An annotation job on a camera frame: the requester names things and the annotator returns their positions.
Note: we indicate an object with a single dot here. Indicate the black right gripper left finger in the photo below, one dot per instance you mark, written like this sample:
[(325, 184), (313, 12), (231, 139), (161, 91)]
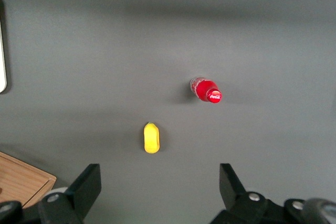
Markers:
[(84, 190)]

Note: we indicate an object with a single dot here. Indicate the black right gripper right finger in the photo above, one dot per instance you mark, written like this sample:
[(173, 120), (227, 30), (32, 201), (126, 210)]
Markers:
[(232, 191)]

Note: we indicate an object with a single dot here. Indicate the wooden tray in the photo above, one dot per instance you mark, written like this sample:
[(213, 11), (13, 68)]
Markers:
[(21, 179)]

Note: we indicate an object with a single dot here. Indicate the yellow toy banana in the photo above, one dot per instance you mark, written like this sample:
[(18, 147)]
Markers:
[(151, 138)]

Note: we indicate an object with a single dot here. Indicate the red cola bottle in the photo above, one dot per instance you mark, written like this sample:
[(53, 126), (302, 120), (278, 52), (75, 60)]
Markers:
[(207, 90)]

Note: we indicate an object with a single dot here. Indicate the white device with dark edge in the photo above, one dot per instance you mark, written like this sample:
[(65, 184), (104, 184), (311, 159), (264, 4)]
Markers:
[(2, 51)]

